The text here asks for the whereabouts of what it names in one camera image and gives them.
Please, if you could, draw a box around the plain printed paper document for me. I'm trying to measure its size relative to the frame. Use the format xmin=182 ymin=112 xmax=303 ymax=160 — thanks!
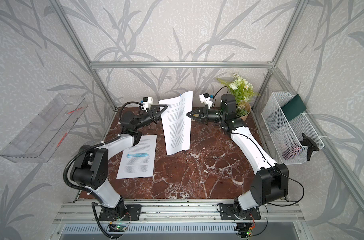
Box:
xmin=159 ymin=91 xmax=193 ymax=156

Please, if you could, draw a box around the document with blue highlight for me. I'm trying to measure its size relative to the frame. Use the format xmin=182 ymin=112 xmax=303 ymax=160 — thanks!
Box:
xmin=117 ymin=135 xmax=157 ymax=179

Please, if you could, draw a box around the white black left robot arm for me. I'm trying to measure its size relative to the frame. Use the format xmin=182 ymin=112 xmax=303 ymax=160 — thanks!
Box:
xmin=63 ymin=105 xmax=168 ymax=218

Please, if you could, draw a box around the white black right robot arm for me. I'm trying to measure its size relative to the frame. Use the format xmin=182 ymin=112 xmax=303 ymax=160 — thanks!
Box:
xmin=186 ymin=93 xmax=289 ymax=219

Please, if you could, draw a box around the terracotta pot with plant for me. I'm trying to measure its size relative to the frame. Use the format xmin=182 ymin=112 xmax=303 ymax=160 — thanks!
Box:
xmin=217 ymin=73 xmax=259 ymax=121

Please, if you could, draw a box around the black clamp on basket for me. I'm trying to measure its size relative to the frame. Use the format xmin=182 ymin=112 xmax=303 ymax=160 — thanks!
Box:
xmin=299 ymin=133 xmax=320 ymax=161

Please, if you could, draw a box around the left circuit board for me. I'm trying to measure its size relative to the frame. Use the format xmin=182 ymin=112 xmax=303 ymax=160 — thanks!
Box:
xmin=108 ymin=223 xmax=128 ymax=232

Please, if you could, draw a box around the circuit board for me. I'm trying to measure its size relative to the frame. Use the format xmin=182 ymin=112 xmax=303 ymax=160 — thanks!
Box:
xmin=108 ymin=223 xmax=128 ymax=232
xmin=234 ymin=223 xmax=255 ymax=239

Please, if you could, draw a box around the right circuit board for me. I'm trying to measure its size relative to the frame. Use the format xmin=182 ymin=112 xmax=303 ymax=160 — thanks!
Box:
xmin=234 ymin=223 xmax=255 ymax=239

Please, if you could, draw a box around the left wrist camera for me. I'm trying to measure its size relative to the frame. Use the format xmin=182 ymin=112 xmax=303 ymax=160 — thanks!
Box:
xmin=141 ymin=97 xmax=153 ymax=111

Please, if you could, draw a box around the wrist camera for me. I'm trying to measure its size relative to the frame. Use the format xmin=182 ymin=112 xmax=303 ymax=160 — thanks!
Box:
xmin=141 ymin=97 xmax=153 ymax=111
xmin=199 ymin=93 xmax=213 ymax=109

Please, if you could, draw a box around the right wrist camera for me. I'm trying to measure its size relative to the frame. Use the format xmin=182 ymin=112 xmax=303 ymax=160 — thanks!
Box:
xmin=199 ymin=93 xmax=213 ymax=109

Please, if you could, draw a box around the white wire mesh basket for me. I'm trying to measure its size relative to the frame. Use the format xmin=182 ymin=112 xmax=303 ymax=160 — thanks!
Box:
xmin=262 ymin=92 xmax=324 ymax=165

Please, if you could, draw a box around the clear acrylic wall shelf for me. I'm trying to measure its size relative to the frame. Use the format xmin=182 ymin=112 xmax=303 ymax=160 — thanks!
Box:
xmin=0 ymin=94 xmax=88 ymax=163

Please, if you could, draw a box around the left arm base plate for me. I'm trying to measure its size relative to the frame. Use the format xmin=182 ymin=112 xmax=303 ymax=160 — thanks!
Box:
xmin=99 ymin=205 xmax=142 ymax=222

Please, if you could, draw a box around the left black corrugated cable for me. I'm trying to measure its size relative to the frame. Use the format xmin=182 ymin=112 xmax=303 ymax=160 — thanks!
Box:
xmin=62 ymin=101 xmax=144 ymax=239

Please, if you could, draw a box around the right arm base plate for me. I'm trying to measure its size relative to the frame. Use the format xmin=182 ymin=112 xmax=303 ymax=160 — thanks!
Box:
xmin=216 ymin=203 xmax=261 ymax=221

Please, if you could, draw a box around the right thin black cable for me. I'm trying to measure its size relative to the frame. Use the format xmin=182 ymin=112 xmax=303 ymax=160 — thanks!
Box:
xmin=211 ymin=86 xmax=305 ymax=237

